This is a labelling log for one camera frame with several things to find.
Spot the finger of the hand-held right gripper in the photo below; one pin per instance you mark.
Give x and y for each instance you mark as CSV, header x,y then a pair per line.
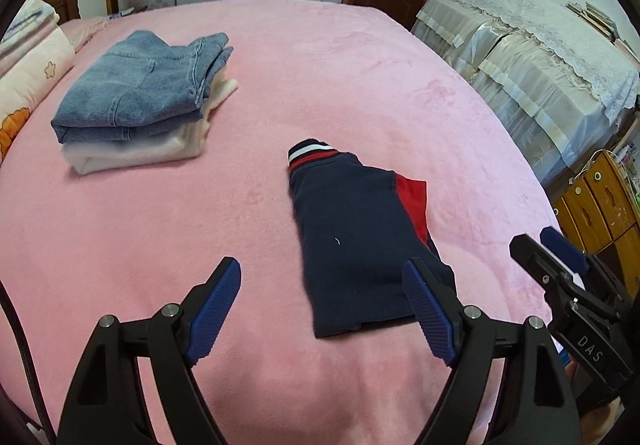
x,y
532,255
565,247

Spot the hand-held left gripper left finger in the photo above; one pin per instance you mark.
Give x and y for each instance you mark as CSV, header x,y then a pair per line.
x,y
215,310

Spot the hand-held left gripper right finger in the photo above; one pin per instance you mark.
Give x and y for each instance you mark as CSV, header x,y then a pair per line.
x,y
430,315

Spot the red and navy jacket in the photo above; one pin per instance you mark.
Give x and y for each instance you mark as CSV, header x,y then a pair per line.
x,y
350,235

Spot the wooden cabinet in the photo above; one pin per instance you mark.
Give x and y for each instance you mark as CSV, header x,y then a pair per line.
x,y
605,205

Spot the folded white garment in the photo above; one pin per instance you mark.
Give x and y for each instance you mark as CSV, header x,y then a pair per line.
x,y
135,152

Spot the lace covered furniture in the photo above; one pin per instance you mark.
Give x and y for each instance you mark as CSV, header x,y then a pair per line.
x,y
525,75

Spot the stack of books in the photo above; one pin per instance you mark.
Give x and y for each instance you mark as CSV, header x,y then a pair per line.
x,y
600,17

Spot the folded blue jeans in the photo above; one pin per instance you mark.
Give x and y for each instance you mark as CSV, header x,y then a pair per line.
x,y
130,85

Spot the pink blanket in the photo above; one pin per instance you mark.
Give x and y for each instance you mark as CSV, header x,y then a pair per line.
x,y
300,75

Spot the folded floral quilt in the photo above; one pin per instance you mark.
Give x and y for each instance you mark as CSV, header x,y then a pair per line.
x,y
35,70

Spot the pink pillow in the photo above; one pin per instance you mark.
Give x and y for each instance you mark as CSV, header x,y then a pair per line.
x,y
82,30

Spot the wooden headboard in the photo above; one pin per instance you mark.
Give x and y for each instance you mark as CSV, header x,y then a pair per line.
x,y
67,5

